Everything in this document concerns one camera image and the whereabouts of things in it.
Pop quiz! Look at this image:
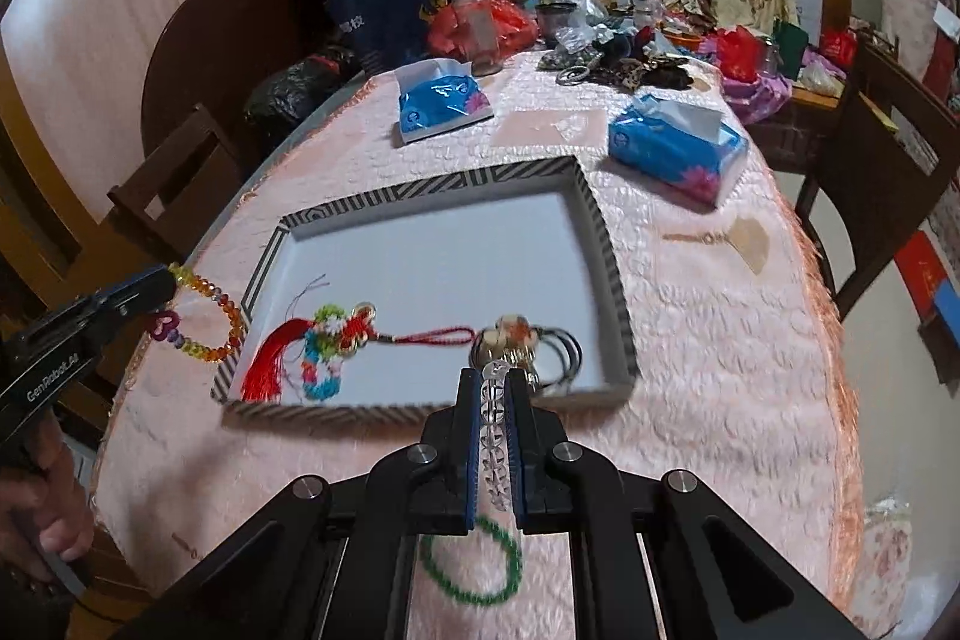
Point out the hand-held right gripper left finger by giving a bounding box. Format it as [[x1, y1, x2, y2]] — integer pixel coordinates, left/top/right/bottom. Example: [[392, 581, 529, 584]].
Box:
[[105, 370, 481, 640]]

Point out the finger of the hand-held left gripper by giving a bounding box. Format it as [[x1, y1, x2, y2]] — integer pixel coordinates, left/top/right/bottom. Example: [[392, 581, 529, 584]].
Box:
[[97, 285, 175, 333], [90, 266, 178, 311]]

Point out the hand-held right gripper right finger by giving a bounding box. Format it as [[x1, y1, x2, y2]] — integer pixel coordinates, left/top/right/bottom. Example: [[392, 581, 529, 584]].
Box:
[[508, 372, 863, 640]]

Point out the clear crystal bead bracelet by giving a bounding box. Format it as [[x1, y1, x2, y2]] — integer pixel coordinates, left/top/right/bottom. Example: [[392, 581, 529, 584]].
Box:
[[480, 359, 518, 513]]

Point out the hair tie with flower charm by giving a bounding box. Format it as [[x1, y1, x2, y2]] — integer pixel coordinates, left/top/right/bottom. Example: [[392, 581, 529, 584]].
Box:
[[471, 317, 575, 386]]

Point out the black hair tie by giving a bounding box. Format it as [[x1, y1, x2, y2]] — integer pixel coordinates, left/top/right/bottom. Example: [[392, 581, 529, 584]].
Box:
[[544, 325, 584, 395]]

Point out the rainbow crystal bead bracelet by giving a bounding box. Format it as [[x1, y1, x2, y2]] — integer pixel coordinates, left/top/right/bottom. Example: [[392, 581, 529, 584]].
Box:
[[154, 263, 248, 362]]

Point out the red knot tassel ornament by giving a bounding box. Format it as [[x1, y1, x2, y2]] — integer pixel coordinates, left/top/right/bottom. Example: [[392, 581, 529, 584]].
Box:
[[240, 302, 477, 402]]

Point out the green bead bracelet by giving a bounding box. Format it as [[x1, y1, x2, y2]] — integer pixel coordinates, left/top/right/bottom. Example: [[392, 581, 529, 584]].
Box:
[[418, 514, 524, 605]]

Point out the pastel beaded bracelet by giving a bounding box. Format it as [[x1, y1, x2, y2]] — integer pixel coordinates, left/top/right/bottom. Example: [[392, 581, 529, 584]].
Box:
[[302, 304, 353, 401]]

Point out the striped shallow cardboard box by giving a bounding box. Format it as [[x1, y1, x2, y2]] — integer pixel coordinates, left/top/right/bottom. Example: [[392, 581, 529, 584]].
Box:
[[210, 156, 640, 425]]

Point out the person's left hand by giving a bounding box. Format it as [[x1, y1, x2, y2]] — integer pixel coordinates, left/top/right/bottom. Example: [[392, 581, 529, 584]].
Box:
[[0, 426, 96, 582]]

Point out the dark wooden chair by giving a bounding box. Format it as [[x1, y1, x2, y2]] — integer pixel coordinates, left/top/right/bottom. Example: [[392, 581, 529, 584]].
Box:
[[107, 101, 248, 266], [795, 36, 960, 322]]

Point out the round wooden table top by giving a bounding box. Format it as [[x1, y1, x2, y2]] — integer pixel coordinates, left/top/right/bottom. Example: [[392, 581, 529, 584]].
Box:
[[141, 0, 316, 161]]

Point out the blue tissue pack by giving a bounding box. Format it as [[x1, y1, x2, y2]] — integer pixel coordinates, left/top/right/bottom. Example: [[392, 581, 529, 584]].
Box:
[[395, 59, 496, 148], [607, 92, 751, 210]]

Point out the dark blue shopping bag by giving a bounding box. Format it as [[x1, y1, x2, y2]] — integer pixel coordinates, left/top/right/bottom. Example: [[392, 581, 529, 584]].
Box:
[[326, 0, 451, 75]]

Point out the pile of dark hair accessories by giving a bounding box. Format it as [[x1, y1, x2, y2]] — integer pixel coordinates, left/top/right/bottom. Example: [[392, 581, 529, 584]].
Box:
[[536, 29, 695, 90]]

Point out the glass jar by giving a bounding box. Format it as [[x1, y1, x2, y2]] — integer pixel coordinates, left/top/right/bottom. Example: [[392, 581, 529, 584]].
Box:
[[452, 0, 502, 77]]

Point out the red plastic bag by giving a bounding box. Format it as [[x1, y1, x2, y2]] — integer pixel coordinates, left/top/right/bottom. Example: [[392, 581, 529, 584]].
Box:
[[427, 0, 541, 64]]

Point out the dark metal cup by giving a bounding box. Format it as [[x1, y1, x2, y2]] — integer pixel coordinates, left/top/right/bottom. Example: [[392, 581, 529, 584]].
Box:
[[535, 0, 580, 50]]

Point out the red flat box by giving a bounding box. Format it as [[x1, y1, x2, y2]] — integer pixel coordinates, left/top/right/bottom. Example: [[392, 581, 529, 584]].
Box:
[[892, 231, 960, 320]]

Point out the green box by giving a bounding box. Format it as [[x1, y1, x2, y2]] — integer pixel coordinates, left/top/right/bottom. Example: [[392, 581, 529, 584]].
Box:
[[772, 20, 811, 62]]

